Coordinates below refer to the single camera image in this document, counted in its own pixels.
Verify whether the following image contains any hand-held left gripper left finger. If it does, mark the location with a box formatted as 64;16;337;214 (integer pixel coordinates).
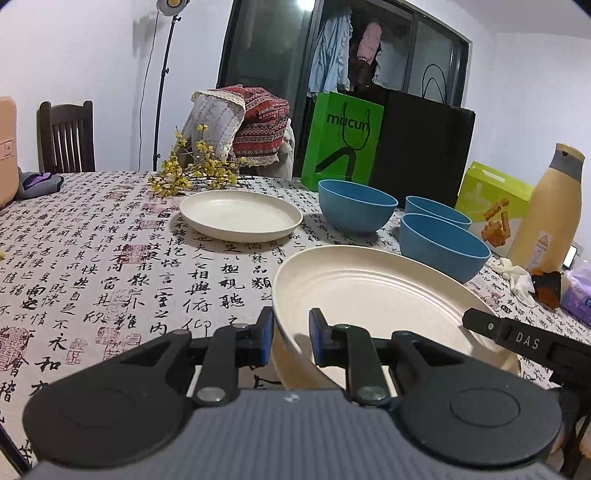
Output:
88;306;274;408

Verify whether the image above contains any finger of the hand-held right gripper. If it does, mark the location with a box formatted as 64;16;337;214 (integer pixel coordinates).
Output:
462;308;509;344

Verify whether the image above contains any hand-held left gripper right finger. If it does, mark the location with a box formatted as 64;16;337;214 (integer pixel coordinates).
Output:
308;308;495;408

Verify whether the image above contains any cream plate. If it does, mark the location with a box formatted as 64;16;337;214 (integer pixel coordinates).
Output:
271;244;523;393
180;190;304;241

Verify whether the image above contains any blue bowl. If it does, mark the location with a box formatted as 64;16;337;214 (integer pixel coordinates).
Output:
318;179;399;236
399;213;492;285
405;196;472;232

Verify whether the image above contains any white crumpled glove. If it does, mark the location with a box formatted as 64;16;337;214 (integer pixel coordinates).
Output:
492;257;536;296

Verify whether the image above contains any purple tissue pack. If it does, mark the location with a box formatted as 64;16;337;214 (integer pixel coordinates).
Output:
560;261;591;324

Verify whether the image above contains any brown wrapper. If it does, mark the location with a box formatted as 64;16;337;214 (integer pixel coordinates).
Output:
531;270;562;308

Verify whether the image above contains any yellow-green snack box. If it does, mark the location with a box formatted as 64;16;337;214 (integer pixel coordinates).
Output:
455;161;535;259

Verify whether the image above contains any beige bottle with grey cap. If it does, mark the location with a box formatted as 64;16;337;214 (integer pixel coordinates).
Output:
507;143;586;273

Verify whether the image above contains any calligraphy printed tablecloth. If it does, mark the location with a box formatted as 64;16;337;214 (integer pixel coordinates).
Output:
0;171;591;467

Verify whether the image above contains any yellow flower branch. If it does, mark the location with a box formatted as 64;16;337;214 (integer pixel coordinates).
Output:
148;124;248;197

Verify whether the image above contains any black paper bag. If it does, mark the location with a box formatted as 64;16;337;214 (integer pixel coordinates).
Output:
372;64;476;209

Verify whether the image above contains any beige cloth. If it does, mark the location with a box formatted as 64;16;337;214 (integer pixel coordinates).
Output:
277;117;297;179

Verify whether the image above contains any green paper bag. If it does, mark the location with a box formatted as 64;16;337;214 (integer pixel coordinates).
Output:
301;91;385;186

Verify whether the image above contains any white quilted cushion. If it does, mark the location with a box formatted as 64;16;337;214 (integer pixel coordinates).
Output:
182;90;246;160

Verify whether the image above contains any purple grey cloth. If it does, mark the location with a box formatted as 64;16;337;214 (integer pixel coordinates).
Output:
16;172;64;200

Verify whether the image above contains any white garment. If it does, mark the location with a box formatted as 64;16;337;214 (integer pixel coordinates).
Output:
372;39;412;91

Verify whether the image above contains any dark wooden chair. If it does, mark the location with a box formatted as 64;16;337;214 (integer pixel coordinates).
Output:
37;100;96;174

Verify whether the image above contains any studio light on stand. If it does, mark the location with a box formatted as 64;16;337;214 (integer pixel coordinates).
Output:
152;0;193;171

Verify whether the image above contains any dark sliding glass door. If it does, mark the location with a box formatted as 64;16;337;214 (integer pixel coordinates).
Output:
217;0;474;178

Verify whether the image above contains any pink garment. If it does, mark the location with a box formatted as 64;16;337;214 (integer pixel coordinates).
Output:
358;19;383;64

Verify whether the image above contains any pink suitcase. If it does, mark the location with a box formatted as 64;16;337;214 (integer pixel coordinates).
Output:
0;96;20;208

